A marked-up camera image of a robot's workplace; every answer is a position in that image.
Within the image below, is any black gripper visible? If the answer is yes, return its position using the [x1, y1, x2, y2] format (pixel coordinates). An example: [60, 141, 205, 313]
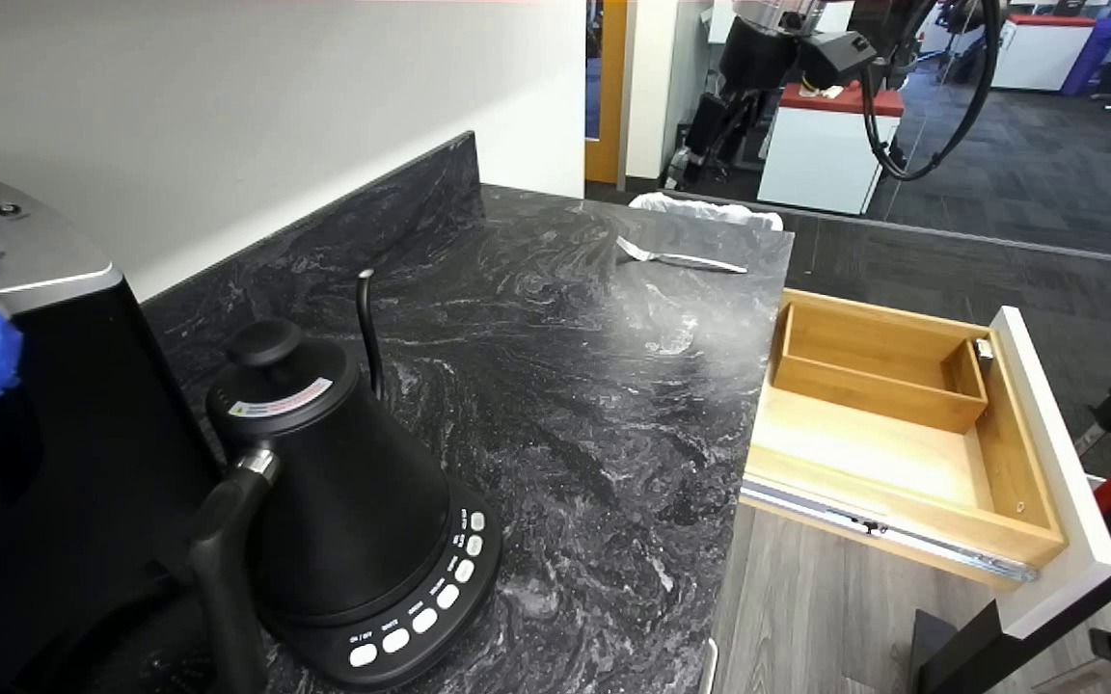
[721, 14, 809, 98]

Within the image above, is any silver metal fork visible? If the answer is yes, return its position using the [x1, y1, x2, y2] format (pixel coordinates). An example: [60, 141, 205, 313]
[613, 232, 754, 277]

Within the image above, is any wooden organizer box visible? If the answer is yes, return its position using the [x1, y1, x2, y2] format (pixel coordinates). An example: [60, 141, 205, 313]
[770, 297, 995, 437]

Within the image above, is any wooden drawer with white front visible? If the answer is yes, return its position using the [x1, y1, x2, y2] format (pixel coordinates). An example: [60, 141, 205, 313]
[743, 284, 1111, 640]

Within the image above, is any white cabinet with red top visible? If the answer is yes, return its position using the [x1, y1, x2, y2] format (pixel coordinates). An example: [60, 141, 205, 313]
[755, 81, 906, 221]
[993, 6, 1100, 91]

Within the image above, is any blue background object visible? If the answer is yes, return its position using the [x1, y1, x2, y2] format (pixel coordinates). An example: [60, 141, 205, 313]
[1060, 2, 1111, 100]

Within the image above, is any black gooseneck kettle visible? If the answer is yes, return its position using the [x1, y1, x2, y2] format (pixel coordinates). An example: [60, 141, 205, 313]
[184, 265, 474, 694]

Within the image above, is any black metal stand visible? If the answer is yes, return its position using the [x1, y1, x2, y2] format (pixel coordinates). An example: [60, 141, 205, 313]
[910, 382, 1111, 694]

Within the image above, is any black kettle base with buttons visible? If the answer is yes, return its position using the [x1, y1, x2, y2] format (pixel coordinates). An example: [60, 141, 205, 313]
[262, 495, 505, 690]

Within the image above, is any black and silver coffee machine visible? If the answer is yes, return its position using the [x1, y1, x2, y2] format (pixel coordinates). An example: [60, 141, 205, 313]
[0, 157, 233, 694]

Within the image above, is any wooden door frame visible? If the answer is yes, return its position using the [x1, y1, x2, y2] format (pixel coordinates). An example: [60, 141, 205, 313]
[582, 0, 633, 189]

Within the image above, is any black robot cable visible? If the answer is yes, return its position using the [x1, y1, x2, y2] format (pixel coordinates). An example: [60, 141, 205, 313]
[861, 0, 1010, 185]

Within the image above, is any metal drawer slide rail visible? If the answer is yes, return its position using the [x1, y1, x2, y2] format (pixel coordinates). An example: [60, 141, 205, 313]
[744, 478, 1042, 583]

